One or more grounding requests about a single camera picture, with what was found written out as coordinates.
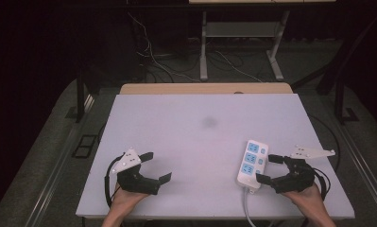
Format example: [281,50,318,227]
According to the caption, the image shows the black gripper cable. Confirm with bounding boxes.
[104,155,122,209]
[312,166,333,202]

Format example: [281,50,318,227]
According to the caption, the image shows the white power strip cable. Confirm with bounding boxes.
[242,186,258,227]

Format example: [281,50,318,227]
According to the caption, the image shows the white power strip blue sockets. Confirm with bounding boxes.
[236,139,270,194]

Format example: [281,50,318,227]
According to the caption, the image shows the short white floor cable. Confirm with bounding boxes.
[214,49,264,83]

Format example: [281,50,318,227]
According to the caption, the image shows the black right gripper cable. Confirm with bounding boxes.
[312,166,333,202]

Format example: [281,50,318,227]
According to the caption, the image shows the metal floor rail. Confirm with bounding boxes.
[25,94,96,227]
[336,121,377,216]

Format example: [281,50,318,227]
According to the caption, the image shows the black floor frame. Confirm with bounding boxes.
[71,133,99,160]

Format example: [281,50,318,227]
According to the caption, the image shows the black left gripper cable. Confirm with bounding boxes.
[104,155,122,209]

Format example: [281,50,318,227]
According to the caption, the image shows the person's right hand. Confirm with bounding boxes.
[281,183,328,219]

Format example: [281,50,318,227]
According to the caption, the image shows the long white floor cable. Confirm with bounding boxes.
[127,11,203,83]

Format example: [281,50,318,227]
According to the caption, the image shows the person's left hand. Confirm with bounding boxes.
[108,183,150,219]

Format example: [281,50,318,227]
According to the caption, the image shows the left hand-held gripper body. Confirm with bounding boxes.
[110,148,162,196]

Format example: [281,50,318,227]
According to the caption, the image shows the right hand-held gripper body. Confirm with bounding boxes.
[270,145,337,195]

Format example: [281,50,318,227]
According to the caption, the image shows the black metal stand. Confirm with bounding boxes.
[75,64,101,125]
[333,77,361,126]

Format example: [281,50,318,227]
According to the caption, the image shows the thin black floor cable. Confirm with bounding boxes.
[308,113,342,174]

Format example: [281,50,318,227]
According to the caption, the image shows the white metal desk frame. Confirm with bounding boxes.
[198,9,292,82]

